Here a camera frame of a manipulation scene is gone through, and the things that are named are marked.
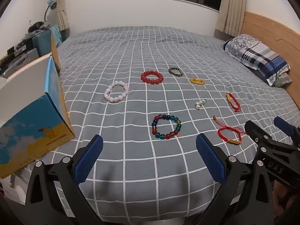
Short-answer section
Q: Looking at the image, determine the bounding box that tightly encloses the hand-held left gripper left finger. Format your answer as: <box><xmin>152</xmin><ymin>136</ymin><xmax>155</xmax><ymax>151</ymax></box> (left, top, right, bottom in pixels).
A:
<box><xmin>25</xmin><ymin>135</ymin><xmax>110</xmax><ymax>225</ymax></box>

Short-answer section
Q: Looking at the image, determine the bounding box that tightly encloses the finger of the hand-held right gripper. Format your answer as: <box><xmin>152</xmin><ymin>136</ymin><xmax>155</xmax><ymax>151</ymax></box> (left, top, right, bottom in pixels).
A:
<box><xmin>244</xmin><ymin>120</ymin><xmax>272</xmax><ymax>147</ymax></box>
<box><xmin>273</xmin><ymin>116</ymin><xmax>300</xmax><ymax>147</ymax></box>

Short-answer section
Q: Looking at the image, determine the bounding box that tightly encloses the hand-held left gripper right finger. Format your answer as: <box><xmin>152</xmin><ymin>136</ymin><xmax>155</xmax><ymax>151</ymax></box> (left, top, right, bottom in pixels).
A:
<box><xmin>196</xmin><ymin>133</ymin><xmax>275</xmax><ymax>225</ymax></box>

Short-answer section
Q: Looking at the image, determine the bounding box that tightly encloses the red cord bracelet tube charm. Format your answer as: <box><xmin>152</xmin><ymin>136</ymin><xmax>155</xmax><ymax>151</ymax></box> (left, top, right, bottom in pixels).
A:
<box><xmin>213</xmin><ymin>115</ymin><xmax>248</xmax><ymax>146</ymax></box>

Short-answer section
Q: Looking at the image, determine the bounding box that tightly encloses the pink bead bracelet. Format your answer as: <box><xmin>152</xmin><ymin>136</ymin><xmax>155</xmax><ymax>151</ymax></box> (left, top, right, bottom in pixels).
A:
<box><xmin>104</xmin><ymin>81</ymin><xmax>130</xmax><ymax>103</ymax></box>

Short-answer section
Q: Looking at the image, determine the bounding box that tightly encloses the multicolour glass bead bracelet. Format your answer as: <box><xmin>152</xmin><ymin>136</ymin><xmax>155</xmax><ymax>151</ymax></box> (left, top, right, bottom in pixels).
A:
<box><xmin>152</xmin><ymin>114</ymin><xmax>182</xmax><ymax>140</ymax></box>

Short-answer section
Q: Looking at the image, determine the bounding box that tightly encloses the blue and yellow cardboard box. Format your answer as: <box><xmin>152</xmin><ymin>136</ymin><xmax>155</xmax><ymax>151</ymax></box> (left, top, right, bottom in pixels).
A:
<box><xmin>0</xmin><ymin>33</ymin><xmax>76</xmax><ymax>180</ymax></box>

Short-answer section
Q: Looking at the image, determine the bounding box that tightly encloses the red bead bracelet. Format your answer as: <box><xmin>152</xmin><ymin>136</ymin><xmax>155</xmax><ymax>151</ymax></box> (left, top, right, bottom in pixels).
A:
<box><xmin>141</xmin><ymin>71</ymin><xmax>164</xmax><ymax>85</ymax></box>

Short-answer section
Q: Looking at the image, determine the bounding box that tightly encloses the green checked pillow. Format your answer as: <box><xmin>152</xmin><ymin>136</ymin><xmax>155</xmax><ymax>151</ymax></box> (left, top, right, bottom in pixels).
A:
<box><xmin>267</xmin><ymin>71</ymin><xmax>292</xmax><ymax>88</ymax></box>

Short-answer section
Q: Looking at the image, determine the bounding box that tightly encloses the blue patterned plaid pillow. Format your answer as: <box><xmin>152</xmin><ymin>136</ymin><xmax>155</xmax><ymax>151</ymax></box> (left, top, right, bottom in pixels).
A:
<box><xmin>221</xmin><ymin>34</ymin><xmax>290</xmax><ymax>85</ymax></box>

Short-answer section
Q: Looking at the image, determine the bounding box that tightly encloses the wooden headboard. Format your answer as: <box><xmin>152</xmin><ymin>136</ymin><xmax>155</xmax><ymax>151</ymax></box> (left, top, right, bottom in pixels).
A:
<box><xmin>239</xmin><ymin>11</ymin><xmax>300</xmax><ymax>109</ymax></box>

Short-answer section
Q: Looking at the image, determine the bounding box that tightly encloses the silver suitcase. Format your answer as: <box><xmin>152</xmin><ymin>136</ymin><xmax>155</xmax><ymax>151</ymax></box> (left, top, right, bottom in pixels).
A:
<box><xmin>0</xmin><ymin>48</ymin><xmax>40</xmax><ymax>78</ymax></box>

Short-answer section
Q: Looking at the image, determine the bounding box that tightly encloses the teal suitcase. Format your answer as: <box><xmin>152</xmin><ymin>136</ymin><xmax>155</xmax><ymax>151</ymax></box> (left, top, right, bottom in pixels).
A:
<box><xmin>31</xmin><ymin>27</ymin><xmax>62</xmax><ymax>57</ymax></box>

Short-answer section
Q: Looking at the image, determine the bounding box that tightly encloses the teal cloth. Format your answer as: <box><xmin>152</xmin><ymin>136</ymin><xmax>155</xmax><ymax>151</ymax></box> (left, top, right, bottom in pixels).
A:
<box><xmin>50</xmin><ymin>25</ymin><xmax>63</xmax><ymax>44</ymax></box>

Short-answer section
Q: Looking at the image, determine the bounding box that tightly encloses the beige curtain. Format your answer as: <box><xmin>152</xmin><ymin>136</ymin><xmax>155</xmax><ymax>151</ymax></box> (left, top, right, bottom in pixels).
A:
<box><xmin>214</xmin><ymin>0</ymin><xmax>248</xmax><ymax>37</ymax></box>
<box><xmin>48</xmin><ymin>0</ymin><xmax>71</xmax><ymax>43</ymax></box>

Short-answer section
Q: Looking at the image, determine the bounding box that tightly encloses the dark clutter pile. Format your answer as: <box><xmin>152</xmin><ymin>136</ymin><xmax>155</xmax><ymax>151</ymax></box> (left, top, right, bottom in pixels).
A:
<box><xmin>0</xmin><ymin>21</ymin><xmax>51</xmax><ymax>64</ymax></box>

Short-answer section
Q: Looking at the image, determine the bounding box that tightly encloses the teal desk lamp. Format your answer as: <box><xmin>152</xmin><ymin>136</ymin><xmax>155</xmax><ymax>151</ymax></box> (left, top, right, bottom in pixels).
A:
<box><xmin>43</xmin><ymin>0</ymin><xmax>58</xmax><ymax>24</ymax></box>

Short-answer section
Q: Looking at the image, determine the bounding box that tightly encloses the dark green bead bracelet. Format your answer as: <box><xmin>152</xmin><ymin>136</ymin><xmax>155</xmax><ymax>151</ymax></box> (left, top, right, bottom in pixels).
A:
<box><xmin>168</xmin><ymin>67</ymin><xmax>184</xmax><ymax>77</ymax></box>

